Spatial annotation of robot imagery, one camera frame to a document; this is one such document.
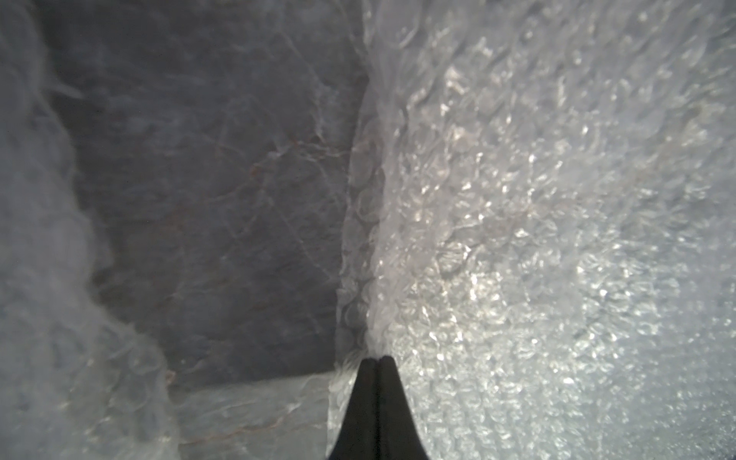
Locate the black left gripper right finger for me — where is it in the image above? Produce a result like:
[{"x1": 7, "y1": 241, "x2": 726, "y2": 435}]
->
[{"x1": 377, "y1": 356, "x2": 429, "y2": 460}]

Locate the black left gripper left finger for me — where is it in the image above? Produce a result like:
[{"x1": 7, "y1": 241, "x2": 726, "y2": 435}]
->
[{"x1": 328, "y1": 358, "x2": 379, "y2": 460}]

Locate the bubble wrap sheet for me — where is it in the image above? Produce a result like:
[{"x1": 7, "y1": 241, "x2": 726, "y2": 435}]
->
[{"x1": 1, "y1": 1, "x2": 735, "y2": 459}]

